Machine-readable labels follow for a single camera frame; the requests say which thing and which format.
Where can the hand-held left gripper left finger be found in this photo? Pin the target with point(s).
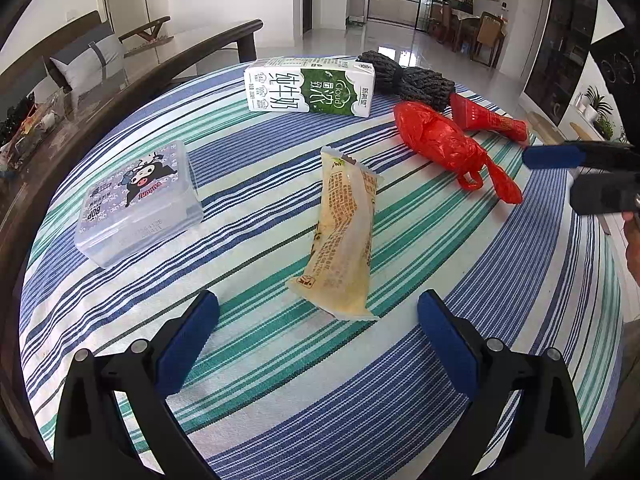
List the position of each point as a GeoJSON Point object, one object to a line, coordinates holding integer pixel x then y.
{"type": "Point", "coordinates": [187, 340]}

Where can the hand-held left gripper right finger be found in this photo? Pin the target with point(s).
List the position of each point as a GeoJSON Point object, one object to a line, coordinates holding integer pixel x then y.
{"type": "Point", "coordinates": [447, 345]}

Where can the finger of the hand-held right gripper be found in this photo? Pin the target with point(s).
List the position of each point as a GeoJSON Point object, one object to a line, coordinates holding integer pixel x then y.
{"type": "Point", "coordinates": [600, 192]}
{"type": "Point", "coordinates": [550, 156]}

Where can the red packet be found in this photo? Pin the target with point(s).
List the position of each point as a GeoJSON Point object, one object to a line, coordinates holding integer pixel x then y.
{"type": "Point", "coordinates": [480, 117]}

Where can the red plastic bag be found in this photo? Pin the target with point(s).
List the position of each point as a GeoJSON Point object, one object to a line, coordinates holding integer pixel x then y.
{"type": "Point", "coordinates": [440, 140]}

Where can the clear plastic box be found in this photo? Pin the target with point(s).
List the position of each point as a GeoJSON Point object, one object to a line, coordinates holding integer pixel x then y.
{"type": "Point", "coordinates": [140, 200]}

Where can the pale yellow snack wrapper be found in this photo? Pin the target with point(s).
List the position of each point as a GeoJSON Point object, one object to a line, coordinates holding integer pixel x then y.
{"type": "Point", "coordinates": [342, 240]}

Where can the white green milk carton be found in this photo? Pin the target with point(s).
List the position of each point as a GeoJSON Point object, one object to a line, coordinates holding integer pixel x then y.
{"type": "Point", "coordinates": [300, 90]}

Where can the person's right hand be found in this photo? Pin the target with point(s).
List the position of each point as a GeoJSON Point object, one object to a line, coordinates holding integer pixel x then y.
{"type": "Point", "coordinates": [633, 255]}

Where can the low green plant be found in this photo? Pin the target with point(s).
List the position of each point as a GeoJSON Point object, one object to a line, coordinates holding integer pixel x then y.
{"type": "Point", "coordinates": [610, 127]}

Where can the plant in white pot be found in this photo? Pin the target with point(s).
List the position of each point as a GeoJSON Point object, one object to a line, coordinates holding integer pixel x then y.
{"type": "Point", "coordinates": [597, 102]}

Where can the tan dining chair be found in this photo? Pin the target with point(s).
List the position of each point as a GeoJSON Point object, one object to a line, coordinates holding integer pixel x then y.
{"type": "Point", "coordinates": [489, 35]}

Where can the dining table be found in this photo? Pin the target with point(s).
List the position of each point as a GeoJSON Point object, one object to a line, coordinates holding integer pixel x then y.
{"type": "Point", "coordinates": [465, 17]}

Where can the dark dining chair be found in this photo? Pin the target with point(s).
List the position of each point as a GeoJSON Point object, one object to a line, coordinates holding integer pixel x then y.
{"type": "Point", "coordinates": [441, 17]}

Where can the striped tablecloth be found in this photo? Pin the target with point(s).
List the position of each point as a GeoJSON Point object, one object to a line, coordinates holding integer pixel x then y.
{"type": "Point", "coordinates": [250, 170]}

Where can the clear tray with small items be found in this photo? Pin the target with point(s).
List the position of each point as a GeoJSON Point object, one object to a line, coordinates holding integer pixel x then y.
{"type": "Point", "coordinates": [35, 120]}

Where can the grey cushion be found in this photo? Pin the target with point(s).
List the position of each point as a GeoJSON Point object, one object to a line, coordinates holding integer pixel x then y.
{"type": "Point", "coordinates": [85, 65]}

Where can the wooden sofa bench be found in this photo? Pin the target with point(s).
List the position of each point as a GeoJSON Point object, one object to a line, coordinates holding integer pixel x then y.
{"type": "Point", "coordinates": [30, 60]}

